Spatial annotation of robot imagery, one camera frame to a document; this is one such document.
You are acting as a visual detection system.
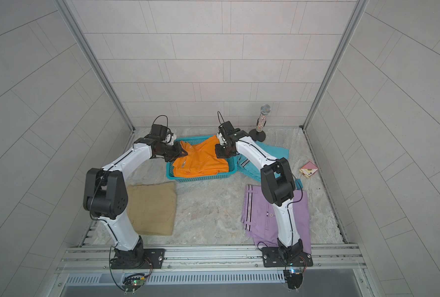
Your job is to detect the khaki pants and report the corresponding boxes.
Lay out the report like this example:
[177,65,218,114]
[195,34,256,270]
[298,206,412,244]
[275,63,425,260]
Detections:
[127,182,177,236]

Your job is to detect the right circuit board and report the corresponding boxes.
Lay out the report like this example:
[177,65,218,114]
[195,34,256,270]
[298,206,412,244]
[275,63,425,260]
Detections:
[283,269,304,290]

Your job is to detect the purple pants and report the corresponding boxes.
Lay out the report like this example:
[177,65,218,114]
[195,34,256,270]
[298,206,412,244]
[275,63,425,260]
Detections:
[241,184,312,254]

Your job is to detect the left green circuit board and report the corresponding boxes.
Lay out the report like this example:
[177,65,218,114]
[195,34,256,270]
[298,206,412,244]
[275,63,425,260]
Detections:
[122,273,146,294]

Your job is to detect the small pink house box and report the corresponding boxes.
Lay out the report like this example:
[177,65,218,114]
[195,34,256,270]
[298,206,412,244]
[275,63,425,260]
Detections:
[299,162,319,178]

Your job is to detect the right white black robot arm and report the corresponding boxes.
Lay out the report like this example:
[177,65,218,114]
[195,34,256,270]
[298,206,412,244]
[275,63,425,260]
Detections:
[215,122,313,268]

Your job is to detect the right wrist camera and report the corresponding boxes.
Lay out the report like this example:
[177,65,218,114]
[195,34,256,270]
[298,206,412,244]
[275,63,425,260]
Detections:
[219,121,236,138]

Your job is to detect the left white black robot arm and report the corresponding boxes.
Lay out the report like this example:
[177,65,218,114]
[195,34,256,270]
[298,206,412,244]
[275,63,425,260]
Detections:
[83,137,187,269]

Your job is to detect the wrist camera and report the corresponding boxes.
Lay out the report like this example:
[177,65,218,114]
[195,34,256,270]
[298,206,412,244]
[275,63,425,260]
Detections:
[219,121,236,138]
[149,124,169,141]

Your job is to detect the glitter microphone on stand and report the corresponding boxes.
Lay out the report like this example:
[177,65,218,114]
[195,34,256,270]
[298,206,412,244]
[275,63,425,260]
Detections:
[249,104,271,142]

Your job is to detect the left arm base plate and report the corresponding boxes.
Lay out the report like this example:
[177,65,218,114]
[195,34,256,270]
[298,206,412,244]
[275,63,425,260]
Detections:
[110,249,166,270]

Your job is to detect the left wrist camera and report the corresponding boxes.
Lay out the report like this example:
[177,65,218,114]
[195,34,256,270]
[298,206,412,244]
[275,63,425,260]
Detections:
[149,124,169,141]

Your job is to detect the teal pants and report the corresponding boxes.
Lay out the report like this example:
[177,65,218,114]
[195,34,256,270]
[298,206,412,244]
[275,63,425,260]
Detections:
[236,137,297,193]

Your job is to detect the teal plastic basket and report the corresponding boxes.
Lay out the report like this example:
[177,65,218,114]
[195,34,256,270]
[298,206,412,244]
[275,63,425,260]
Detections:
[166,136,237,183]

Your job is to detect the aluminium front rail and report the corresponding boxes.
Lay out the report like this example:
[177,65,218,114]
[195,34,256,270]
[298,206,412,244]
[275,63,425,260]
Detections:
[55,244,366,273]

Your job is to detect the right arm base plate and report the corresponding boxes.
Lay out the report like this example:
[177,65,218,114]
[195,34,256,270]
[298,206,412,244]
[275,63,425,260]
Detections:
[260,247,314,268]

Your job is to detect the orange pants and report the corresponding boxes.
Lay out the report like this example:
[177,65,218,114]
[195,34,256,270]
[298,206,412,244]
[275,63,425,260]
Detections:
[172,136,229,178]

